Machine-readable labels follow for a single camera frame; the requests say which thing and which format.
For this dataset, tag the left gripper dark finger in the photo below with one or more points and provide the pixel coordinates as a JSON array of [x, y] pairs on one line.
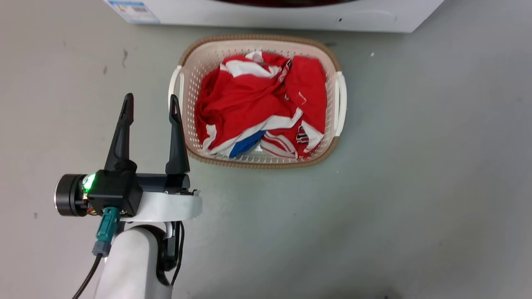
[[177, 145], [120, 137]]

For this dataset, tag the left gripper body grey white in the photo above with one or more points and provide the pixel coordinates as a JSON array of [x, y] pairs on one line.
[[170, 206]]

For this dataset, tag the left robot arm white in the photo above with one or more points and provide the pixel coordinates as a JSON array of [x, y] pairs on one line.
[[133, 265]]

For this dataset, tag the white washing machine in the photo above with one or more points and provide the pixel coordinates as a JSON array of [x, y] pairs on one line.
[[374, 14]]

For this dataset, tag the blue cloth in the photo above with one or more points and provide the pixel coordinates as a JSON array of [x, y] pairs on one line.
[[246, 143]]

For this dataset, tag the beige plastic laundry basket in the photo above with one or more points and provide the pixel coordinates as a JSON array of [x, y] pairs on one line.
[[189, 74]]

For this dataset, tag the red white striped jersey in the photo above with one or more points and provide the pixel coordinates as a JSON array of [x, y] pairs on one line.
[[241, 99]]

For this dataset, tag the blue white energy label sticker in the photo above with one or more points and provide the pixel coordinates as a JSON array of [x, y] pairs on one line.
[[134, 10]]

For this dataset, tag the plain red shirt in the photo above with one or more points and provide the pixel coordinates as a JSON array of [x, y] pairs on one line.
[[309, 91]]

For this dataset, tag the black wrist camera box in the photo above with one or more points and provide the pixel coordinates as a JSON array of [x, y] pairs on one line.
[[114, 193]]

